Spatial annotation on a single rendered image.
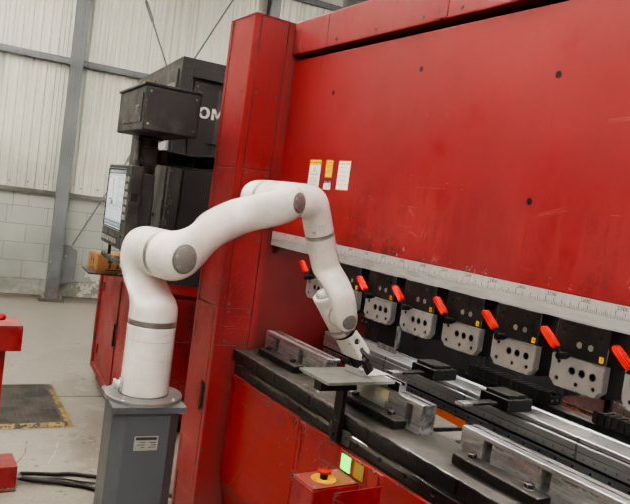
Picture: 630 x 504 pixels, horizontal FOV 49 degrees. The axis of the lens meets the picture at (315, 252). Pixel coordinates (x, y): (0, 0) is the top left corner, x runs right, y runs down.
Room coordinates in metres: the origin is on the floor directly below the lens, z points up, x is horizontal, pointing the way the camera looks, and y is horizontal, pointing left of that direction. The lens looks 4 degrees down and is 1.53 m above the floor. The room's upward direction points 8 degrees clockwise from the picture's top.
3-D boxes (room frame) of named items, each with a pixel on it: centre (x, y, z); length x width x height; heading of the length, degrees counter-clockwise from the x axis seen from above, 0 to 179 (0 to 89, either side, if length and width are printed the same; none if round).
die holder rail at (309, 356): (2.77, 0.01, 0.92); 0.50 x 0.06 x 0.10; 32
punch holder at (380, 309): (2.33, -0.27, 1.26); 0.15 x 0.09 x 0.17; 32
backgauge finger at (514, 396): (2.11, -0.60, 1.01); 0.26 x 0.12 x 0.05; 122
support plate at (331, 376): (2.23, -0.16, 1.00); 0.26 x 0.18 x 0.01; 122
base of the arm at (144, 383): (1.70, 0.38, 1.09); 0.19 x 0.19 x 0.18
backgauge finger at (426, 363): (2.40, -0.42, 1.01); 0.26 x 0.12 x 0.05; 122
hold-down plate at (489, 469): (1.76, -0.56, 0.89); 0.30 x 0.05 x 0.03; 32
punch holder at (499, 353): (1.82, -0.59, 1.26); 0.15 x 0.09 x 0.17; 32
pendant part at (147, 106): (3.12, 0.79, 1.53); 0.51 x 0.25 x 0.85; 29
